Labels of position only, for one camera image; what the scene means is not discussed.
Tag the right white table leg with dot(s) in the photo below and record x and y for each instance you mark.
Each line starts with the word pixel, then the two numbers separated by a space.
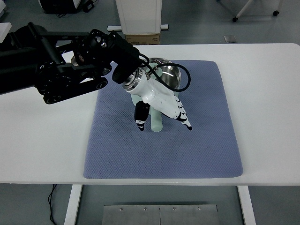
pixel 246 205

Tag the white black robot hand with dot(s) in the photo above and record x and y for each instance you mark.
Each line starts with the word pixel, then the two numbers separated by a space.
pixel 154 94

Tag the white furniture at left edge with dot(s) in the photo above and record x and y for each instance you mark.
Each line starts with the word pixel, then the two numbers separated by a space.
pixel 4 30

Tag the metal floor plate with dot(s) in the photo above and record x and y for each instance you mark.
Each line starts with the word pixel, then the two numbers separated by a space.
pixel 206 214

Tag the blue textured mat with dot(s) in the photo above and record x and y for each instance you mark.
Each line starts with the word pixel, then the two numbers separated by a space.
pixel 117 149

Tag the wheeled chair base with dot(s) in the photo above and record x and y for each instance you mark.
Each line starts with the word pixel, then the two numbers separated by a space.
pixel 258 11

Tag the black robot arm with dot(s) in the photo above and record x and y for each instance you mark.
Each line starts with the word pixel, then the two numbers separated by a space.
pixel 64 65

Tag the cardboard box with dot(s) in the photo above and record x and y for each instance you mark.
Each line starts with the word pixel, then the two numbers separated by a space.
pixel 143 39

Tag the black equipment on floor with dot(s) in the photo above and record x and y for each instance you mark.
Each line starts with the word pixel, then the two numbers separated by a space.
pixel 66 6

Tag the left white table leg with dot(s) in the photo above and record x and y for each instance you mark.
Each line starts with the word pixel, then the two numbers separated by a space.
pixel 73 204

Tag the grey floor socket cover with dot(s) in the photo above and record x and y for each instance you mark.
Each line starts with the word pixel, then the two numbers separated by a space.
pixel 230 39

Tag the white table leg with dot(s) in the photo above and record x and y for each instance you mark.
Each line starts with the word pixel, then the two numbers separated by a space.
pixel 246 205
pixel 73 204

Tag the green pot with handle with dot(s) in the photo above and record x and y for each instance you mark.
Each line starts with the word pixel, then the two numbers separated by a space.
pixel 156 116

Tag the white pedestal base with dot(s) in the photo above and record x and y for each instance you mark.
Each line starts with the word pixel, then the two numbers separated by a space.
pixel 139 17

